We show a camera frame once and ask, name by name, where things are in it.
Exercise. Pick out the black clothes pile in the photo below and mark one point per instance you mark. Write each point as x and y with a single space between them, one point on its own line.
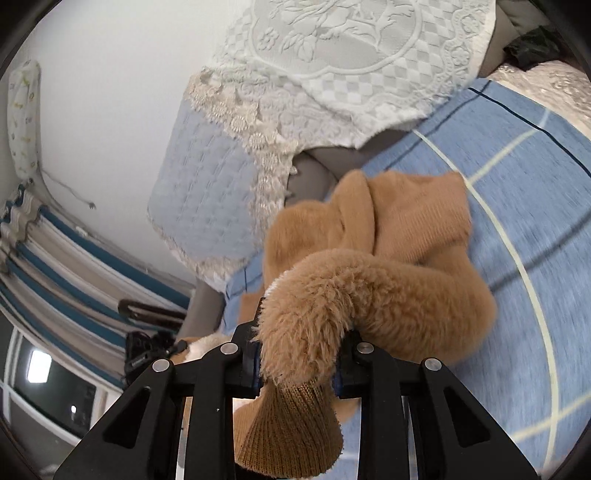
531 46

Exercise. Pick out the blue quilted lace-trimmed cover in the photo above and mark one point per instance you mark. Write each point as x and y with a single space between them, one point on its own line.
207 184

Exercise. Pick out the white embossed lace cover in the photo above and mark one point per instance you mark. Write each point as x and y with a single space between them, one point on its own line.
346 55

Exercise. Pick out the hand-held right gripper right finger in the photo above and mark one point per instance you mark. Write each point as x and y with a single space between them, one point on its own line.
344 376

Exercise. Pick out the blue checked blanket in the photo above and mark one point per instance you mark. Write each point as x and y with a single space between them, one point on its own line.
531 207

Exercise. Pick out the white printed air conditioner cover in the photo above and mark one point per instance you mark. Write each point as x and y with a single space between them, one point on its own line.
23 120

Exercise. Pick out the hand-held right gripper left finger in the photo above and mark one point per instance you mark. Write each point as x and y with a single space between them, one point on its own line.
255 367

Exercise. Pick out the window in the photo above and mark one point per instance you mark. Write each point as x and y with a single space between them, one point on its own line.
51 387

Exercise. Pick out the beige lace bed cover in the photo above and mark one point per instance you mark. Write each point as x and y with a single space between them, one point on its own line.
549 85

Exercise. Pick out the blue striped curtain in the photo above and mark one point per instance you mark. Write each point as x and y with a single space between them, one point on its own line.
69 277

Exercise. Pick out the dark brown chair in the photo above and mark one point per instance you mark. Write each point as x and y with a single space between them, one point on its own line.
147 314

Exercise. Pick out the brown fleece hooded jacket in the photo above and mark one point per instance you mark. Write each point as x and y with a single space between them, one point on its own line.
369 300

